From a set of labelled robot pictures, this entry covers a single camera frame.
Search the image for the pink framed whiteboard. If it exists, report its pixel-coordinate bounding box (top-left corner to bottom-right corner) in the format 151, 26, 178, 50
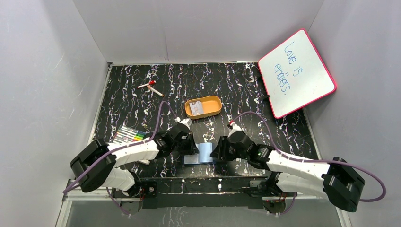
258, 29, 337, 119

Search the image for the white marker pen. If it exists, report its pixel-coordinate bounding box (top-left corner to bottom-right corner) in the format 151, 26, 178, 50
147, 85, 164, 97

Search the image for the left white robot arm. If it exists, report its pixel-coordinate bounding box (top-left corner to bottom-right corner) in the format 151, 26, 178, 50
70, 118, 199, 197

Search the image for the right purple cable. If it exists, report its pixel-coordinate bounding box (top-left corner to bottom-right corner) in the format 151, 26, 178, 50
227, 111, 387, 203

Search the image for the orange oval tray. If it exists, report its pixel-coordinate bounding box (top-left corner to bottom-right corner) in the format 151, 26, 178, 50
184, 96, 222, 120

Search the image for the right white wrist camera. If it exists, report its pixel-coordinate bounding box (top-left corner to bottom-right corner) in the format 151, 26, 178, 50
228, 121, 243, 137

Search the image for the red capped marker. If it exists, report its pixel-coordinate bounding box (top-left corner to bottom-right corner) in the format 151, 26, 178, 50
137, 80, 156, 89

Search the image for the grey credit card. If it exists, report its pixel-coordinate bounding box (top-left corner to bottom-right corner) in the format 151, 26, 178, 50
189, 100, 204, 116

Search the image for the colourful marker pen set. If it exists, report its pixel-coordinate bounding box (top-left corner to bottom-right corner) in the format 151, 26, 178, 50
112, 125, 145, 143

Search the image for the navy blue card holder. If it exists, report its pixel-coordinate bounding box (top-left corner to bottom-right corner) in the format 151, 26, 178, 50
183, 142, 216, 165

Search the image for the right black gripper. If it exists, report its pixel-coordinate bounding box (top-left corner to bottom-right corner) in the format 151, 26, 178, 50
209, 136, 249, 161

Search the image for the white whiteboard eraser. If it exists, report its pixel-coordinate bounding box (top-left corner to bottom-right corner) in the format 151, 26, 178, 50
138, 160, 150, 165

